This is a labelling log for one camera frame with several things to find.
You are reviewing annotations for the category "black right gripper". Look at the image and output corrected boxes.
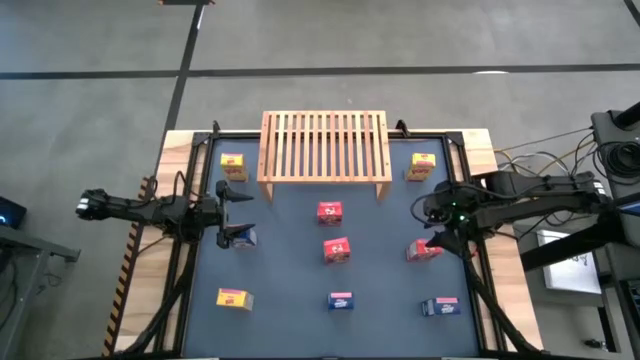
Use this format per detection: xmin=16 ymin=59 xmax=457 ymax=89
xmin=422 ymin=180 xmax=475 ymax=257

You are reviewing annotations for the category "blue Frosted Flakes cereal box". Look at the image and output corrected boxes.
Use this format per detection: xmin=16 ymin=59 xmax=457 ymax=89
xmin=327 ymin=291 xmax=355 ymax=312
xmin=230 ymin=228 xmax=258 ymax=250
xmin=420 ymin=297 xmax=462 ymax=318

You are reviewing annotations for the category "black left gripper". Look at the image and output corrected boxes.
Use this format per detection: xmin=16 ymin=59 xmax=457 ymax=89
xmin=192 ymin=179 xmax=258 ymax=250

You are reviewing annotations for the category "grey side desk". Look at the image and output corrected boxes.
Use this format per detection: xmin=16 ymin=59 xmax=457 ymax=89
xmin=0 ymin=223 xmax=81 ymax=360

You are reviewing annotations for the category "equipment desk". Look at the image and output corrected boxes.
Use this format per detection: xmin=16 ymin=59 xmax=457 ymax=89
xmin=589 ymin=102 xmax=640 ymax=201

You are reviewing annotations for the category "black table frame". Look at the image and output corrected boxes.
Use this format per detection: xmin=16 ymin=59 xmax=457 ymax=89
xmin=112 ymin=119 xmax=546 ymax=360

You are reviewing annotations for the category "white board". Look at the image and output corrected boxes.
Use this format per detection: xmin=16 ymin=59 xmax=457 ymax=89
xmin=537 ymin=228 xmax=604 ymax=296

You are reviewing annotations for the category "blue table mat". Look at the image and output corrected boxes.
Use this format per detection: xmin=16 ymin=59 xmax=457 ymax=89
xmin=182 ymin=137 xmax=481 ymax=359

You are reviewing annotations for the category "wooden slatted shelf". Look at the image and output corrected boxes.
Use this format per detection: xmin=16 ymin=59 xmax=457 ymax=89
xmin=256 ymin=110 xmax=394 ymax=203

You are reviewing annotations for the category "red Froot Loops cereal box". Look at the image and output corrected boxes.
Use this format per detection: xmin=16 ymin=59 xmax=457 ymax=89
xmin=322 ymin=236 xmax=352 ymax=265
xmin=316 ymin=201 xmax=345 ymax=228
xmin=405 ymin=238 xmax=445 ymax=263

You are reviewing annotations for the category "black cable coil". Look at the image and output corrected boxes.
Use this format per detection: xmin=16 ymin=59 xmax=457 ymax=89
xmin=593 ymin=139 xmax=640 ymax=180

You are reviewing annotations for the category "black stand beam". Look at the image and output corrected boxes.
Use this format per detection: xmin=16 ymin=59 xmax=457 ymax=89
xmin=519 ymin=212 xmax=640 ymax=272

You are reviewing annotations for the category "yellow black hazard tape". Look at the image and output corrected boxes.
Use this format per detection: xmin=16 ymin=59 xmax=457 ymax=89
xmin=102 ymin=174 xmax=151 ymax=357

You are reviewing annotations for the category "yellow Corn Pops cereal box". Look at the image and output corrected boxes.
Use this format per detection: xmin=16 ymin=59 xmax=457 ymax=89
xmin=215 ymin=287 xmax=255 ymax=312
xmin=404 ymin=152 xmax=437 ymax=182
xmin=220 ymin=152 xmax=250 ymax=183

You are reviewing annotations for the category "black device with blue light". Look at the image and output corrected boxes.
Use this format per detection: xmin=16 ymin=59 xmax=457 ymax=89
xmin=0 ymin=196 xmax=29 ymax=231

